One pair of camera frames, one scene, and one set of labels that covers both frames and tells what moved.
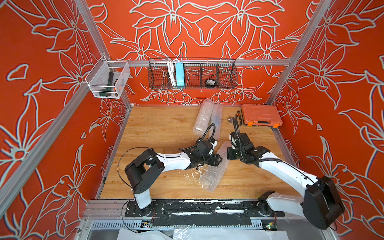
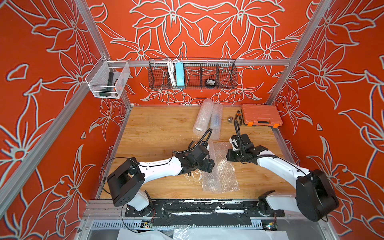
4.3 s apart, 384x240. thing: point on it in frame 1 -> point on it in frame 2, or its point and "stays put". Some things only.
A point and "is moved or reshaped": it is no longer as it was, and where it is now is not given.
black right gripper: [231, 157] stays put
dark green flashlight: [107, 92] stays put
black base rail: [200, 213] stays put
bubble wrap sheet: [210, 176] is moved or reshaped
